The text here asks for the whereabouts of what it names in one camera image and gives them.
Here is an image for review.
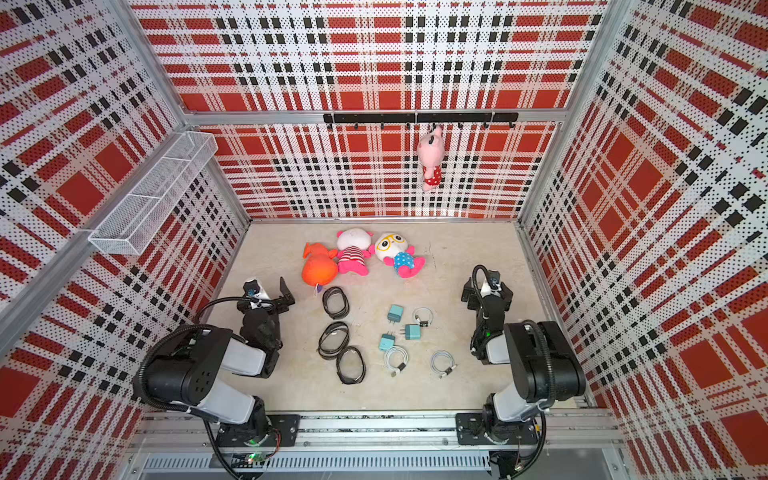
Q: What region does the black cable top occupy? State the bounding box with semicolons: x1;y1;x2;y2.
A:
321;286;351;320

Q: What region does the black cable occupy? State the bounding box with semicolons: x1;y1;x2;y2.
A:
317;321;352;361
321;286;351;320
335;345;367;386

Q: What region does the teal charger top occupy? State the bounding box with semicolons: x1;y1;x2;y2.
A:
387;304;405;324

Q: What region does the teal charger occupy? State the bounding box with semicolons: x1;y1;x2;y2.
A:
402;324;422;340
378;333;396;352
387;304;405;324

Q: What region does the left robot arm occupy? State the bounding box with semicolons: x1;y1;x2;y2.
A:
133;279;300;450

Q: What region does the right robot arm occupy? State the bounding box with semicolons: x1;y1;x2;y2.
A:
455;265;586;446

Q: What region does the orange plush toy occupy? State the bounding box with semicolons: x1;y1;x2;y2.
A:
301;243;338;287

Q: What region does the teal charger right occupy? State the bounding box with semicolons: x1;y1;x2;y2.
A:
402;324;422;340

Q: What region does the pink striped plush doll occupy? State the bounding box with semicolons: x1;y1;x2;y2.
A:
336;228;373;276

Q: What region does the teal charger bottom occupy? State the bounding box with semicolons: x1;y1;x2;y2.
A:
378;333;396;352

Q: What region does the pink hanging plush toy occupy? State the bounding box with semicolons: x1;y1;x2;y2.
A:
416;126;445;191

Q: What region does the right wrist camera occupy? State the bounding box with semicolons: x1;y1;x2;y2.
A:
486;270;501;290

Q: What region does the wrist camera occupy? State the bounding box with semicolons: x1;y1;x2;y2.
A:
486;270;501;290
243;278;262;298

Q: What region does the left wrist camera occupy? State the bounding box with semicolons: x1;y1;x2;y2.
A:
243;278;262;298

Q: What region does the black coiled cable middle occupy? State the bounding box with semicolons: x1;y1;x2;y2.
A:
317;321;352;361

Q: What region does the white coiled cable right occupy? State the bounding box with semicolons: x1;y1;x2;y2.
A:
429;350;458;379

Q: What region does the black coiled cable bottom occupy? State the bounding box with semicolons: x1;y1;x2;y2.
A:
335;345;367;386

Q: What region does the white coiled cable middle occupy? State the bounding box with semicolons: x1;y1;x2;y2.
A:
383;346;410;378

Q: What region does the white wire mesh basket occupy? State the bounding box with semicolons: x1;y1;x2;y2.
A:
88;131;217;256

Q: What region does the black hook rail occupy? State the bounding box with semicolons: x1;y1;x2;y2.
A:
323;112;520;128

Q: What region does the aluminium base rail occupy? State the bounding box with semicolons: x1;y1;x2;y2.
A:
122;409;628;480

